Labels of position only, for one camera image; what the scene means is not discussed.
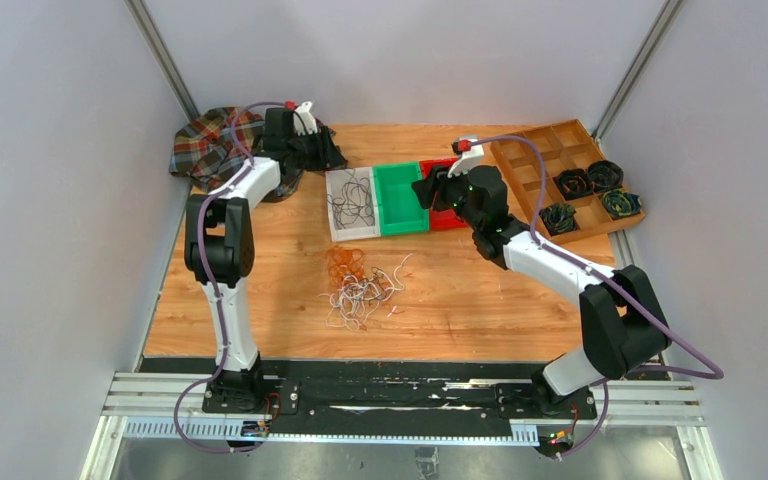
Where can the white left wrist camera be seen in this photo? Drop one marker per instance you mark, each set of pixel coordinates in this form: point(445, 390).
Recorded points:
point(305, 123)

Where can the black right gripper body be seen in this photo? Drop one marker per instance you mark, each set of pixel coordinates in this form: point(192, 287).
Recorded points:
point(451, 192)

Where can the wooden compartment tray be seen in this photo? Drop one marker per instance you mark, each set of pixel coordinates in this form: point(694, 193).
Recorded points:
point(529, 161)

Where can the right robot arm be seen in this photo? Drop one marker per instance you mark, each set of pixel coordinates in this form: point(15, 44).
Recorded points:
point(622, 323)

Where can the rolled dark sock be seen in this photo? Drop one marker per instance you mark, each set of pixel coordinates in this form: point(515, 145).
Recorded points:
point(559, 218)
point(605, 175)
point(619, 203)
point(573, 184)

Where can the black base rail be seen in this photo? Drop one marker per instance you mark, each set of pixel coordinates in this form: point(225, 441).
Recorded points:
point(400, 398)

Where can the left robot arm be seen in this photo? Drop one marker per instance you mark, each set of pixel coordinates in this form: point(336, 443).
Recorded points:
point(219, 250)

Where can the green plastic bin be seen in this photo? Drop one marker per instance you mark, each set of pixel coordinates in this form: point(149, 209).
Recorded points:
point(398, 207)

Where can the red plastic bin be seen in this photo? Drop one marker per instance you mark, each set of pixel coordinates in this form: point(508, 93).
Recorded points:
point(441, 220)

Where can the plaid cloth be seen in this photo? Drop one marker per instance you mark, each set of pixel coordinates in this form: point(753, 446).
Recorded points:
point(212, 148)

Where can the white plastic bin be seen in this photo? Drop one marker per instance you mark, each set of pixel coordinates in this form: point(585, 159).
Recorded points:
point(351, 204)

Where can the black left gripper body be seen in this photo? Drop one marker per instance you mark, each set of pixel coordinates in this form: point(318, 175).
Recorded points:
point(312, 151)

